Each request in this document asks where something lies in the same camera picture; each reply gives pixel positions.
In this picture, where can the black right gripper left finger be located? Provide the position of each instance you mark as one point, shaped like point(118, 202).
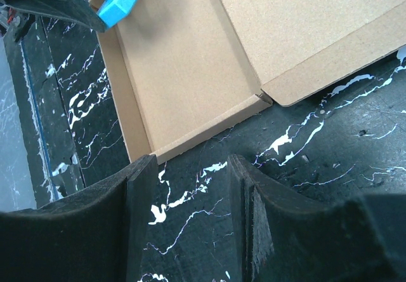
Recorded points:
point(96, 234)

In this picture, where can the brown cardboard paper box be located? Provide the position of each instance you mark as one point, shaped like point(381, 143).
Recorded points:
point(182, 71)

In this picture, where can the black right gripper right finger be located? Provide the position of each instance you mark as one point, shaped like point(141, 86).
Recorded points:
point(281, 235)

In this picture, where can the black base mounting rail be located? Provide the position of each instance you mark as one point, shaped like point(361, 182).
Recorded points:
point(62, 175)

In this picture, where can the small blue eraser block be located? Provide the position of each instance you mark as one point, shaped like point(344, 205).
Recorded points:
point(113, 11)

